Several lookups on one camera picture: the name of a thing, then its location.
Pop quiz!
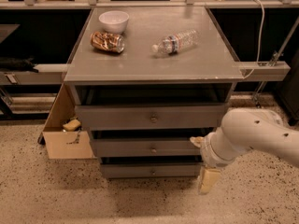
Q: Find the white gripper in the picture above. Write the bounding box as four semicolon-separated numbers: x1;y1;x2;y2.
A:
190;134;235;194

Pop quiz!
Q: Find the grey bottom drawer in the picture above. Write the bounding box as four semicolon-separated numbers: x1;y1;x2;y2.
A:
100;163;201;179

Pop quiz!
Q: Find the grey drawer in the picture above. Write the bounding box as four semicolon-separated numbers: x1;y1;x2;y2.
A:
90;138;200;157
75;104;228;131
100;163;201;179

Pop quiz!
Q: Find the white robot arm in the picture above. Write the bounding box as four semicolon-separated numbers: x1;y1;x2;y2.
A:
190;108;299;194

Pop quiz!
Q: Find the grey drawer cabinet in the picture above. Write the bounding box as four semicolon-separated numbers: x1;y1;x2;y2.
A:
64;7;242;166

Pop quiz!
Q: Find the grey middle drawer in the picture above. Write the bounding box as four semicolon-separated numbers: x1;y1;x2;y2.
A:
90;138;200;157

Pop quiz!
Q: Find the grey top drawer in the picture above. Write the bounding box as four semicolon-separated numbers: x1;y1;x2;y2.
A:
75;104;228;131

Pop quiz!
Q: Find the open cardboard box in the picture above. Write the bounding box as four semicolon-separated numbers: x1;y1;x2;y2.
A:
40;84;94;160

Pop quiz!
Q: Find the clear plastic water bottle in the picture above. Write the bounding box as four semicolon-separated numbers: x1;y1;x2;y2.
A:
151;29;199;55

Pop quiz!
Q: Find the yellow sponge in box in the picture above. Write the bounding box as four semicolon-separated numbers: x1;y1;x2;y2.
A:
63;119;81;132

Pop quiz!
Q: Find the crushed orange soda can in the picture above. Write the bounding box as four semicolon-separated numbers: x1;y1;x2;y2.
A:
91;31;124;53

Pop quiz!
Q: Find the white bowl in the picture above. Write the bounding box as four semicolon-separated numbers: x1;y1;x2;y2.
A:
98;10;129;34

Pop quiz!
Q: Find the metal rail frame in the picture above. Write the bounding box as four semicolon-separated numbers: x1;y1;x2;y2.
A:
0;0;299;119

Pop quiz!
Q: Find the white hanging cable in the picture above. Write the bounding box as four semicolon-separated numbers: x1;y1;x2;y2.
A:
242;0;266;80

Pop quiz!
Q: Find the black cloth on rail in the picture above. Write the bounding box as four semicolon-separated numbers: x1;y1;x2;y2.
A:
0;57;38;73

